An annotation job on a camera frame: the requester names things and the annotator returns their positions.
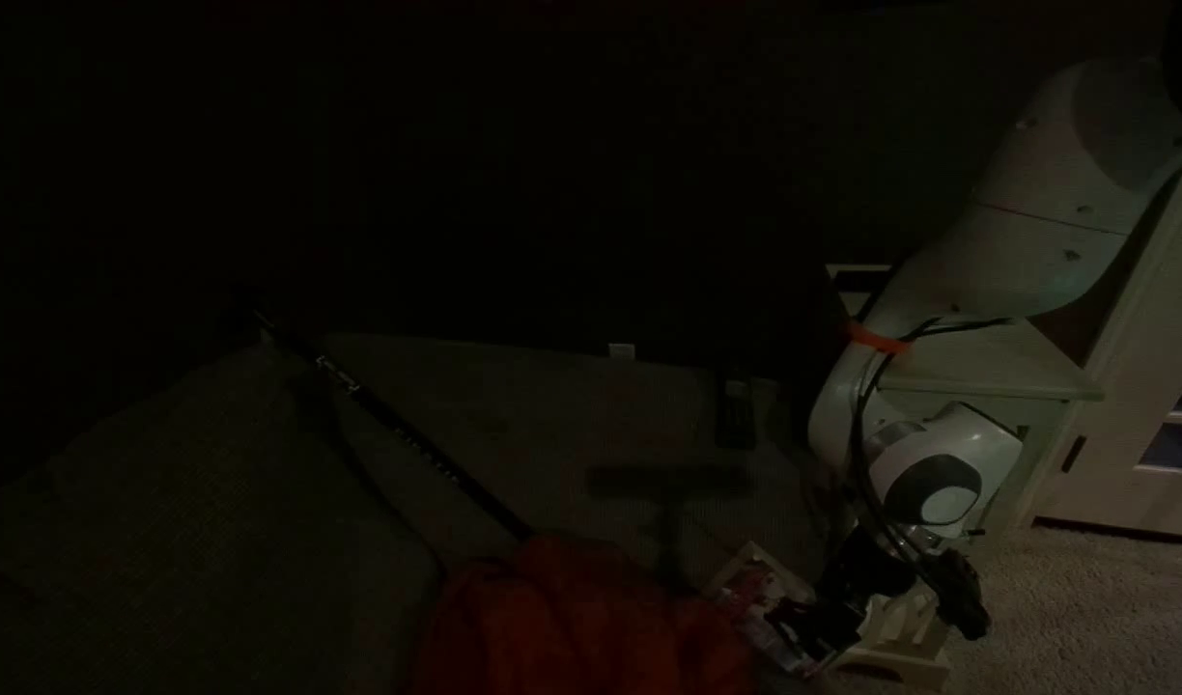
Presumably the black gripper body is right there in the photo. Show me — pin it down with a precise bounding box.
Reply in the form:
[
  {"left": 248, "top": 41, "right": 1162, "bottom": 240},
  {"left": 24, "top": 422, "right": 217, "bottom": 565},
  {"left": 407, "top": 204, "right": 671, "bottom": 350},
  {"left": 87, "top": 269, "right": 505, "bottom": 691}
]
[{"left": 825, "top": 523, "right": 957, "bottom": 627}]

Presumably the red white small package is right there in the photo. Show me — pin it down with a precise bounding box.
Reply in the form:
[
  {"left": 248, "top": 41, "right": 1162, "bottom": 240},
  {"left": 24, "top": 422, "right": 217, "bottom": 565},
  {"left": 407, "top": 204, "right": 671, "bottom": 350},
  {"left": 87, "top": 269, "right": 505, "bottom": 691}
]
[{"left": 702, "top": 536, "right": 853, "bottom": 684}]

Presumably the orange crumpled cloth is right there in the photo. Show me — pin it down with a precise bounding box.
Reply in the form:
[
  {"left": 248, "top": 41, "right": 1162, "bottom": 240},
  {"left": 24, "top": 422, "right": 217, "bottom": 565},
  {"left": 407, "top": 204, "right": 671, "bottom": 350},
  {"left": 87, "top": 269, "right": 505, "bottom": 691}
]
[{"left": 409, "top": 534, "right": 763, "bottom": 695}]

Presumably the white cabinet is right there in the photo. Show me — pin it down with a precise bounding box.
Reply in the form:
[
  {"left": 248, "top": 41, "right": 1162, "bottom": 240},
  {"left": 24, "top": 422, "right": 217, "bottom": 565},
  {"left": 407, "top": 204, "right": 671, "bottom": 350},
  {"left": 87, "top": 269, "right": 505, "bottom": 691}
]
[{"left": 1024, "top": 157, "right": 1182, "bottom": 547}]

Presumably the thin black rod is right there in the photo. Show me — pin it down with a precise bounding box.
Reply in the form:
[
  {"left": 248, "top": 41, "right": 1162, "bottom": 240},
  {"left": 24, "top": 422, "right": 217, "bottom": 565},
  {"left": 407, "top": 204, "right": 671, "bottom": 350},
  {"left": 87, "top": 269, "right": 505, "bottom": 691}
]
[{"left": 248, "top": 305, "right": 537, "bottom": 546}]

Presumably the orange cable tie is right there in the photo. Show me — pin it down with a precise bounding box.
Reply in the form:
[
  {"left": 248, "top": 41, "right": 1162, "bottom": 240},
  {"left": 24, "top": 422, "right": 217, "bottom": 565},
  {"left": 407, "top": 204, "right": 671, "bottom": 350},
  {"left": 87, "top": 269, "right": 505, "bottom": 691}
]
[{"left": 845, "top": 321, "right": 911, "bottom": 368}]

